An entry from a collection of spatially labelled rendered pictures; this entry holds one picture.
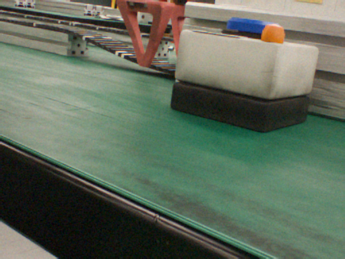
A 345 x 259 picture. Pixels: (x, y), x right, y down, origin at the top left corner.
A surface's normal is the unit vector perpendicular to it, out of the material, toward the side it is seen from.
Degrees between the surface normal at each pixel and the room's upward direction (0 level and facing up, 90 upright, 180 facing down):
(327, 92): 90
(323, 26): 90
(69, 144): 0
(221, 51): 90
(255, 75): 90
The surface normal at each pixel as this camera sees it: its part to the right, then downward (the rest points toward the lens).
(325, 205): 0.13, -0.97
